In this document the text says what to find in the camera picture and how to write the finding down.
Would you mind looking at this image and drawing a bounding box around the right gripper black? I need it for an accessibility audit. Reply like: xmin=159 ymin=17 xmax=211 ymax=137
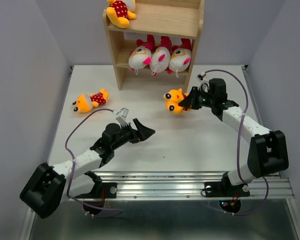
xmin=177 ymin=86 xmax=215 ymax=110

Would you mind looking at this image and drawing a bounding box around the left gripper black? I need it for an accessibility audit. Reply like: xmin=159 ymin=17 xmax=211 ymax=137
xmin=111 ymin=117 xmax=154 ymax=150

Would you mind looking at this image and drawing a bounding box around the orange plush facing up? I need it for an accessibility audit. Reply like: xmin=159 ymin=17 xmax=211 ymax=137
xmin=163 ymin=88 xmax=191 ymax=114

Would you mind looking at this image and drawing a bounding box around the white pink plush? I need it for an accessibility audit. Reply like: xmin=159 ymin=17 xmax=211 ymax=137
xmin=128 ymin=34 xmax=156 ymax=75
xmin=149 ymin=36 xmax=172 ymax=76
xmin=167 ymin=38 xmax=192 ymax=78

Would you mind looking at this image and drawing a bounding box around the orange plush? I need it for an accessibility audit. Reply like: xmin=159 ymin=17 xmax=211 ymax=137
xmin=72 ymin=88 xmax=109 ymax=113
xmin=106 ymin=0 xmax=136 ymax=29

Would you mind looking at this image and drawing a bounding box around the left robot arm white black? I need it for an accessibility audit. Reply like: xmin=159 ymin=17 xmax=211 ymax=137
xmin=19 ymin=118 xmax=155 ymax=219

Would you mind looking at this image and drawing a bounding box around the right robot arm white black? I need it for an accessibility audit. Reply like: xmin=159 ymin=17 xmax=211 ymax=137
xmin=179 ymin=78 xmax=289 ymax=198

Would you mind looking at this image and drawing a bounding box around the wooden shelf unit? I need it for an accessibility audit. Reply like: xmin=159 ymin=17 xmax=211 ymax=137
xmin=102 ymin=0 xmax=206 ymax=92

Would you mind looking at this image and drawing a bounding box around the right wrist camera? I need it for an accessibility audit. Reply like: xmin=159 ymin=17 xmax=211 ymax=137
xmin=196 ymin=72 xmax=209 ymax=92

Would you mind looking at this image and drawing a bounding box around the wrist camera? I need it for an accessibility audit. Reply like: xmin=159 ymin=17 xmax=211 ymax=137
xmin=196 ymin=72 xmax=209 ymax=92
xmin=112 ymin=107 xmax=129 ymax=127

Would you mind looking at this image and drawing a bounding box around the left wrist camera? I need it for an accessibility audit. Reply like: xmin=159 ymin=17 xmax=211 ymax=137
xmin=112 ymin=107 xmax=129 ymax=127

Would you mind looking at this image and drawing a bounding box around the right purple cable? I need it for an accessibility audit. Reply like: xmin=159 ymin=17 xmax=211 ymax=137
xmin=203 ymin=69 xmax=270 ymax=216

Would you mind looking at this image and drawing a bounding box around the purple cable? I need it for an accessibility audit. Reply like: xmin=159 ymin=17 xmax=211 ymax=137
xmin=203 ymin=69 xmax=270 ymax=216
xmin=64 ymin=108 xmax=123 ymax=218

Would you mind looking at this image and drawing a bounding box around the aluminium mounting rail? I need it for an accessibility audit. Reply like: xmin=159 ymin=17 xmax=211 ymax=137
xmin=29 ymin=171 xmax=296 ymax=201

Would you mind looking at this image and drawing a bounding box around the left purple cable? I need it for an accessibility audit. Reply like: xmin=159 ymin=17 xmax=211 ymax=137
xmin=64 ymin=108 xmax=123 ymax=218

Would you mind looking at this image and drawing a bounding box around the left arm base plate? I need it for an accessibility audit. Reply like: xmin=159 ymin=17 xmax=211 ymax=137
xmin=76 ymin=182 xmax=118 ymax=199

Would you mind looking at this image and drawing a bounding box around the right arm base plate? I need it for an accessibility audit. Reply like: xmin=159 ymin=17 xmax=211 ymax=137
xmin=200 ymin=181 xmax=251 ymax=198

